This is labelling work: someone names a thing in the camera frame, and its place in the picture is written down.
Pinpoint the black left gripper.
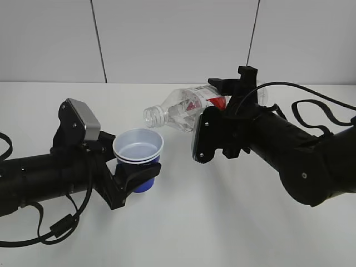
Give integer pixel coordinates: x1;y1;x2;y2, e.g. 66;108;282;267
51;130;161;210

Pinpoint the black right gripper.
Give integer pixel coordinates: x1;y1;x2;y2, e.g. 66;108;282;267
208;66;267;159

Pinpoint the blue paper cup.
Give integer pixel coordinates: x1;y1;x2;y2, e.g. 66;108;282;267
112;128;165;194

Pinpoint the clear Wahaha water bottle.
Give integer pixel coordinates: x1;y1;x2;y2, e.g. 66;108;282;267
143;85;232;132

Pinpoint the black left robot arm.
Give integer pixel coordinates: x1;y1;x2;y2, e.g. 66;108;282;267
1;132;161;216

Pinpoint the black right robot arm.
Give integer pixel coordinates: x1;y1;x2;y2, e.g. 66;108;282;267
193;66;355;207

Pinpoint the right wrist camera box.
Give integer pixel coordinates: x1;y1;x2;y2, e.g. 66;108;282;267
191;106;222;164

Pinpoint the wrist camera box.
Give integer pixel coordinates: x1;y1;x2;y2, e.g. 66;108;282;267
191;106;222;164
58;98;101;146

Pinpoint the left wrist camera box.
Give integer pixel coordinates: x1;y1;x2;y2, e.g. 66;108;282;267
58;98;101;146

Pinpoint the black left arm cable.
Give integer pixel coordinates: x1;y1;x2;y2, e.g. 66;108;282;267
0;132;94;248

